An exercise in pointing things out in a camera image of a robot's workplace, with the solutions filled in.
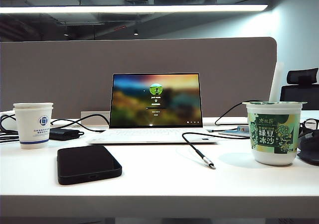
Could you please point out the white laptop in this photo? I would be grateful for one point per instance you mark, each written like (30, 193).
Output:
(154, 102)

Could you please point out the black power adapter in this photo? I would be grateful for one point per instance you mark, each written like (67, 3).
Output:
(63, 134)

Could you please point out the small ceiling spot lamp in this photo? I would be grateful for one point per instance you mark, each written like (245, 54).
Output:
(66, 34)
(135, 32)

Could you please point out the white paper cup blue logo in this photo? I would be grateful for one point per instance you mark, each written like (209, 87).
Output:
(32, 129)

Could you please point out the black rounded object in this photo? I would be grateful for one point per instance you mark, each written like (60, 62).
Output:
(310, 146)

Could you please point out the long ceiling light strip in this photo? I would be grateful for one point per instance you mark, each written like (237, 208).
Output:
(124, 9)

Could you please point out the black eyeglasses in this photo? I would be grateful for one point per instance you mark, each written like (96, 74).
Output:
(310, 120)

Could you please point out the flat silver device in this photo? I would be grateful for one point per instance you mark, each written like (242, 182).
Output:
(231, 133)

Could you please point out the black office chair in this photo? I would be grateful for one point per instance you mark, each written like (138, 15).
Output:
(301, 92)

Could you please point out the black phone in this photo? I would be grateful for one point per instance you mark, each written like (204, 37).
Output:
(84, 164)

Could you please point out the colourful printed card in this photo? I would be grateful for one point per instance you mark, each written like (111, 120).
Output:
(243, 128)

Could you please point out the green printed plastic drink cup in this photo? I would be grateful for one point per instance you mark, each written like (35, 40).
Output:
(274, 134)

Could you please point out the taupe desk partition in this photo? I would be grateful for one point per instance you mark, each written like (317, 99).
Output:
(62, 72)

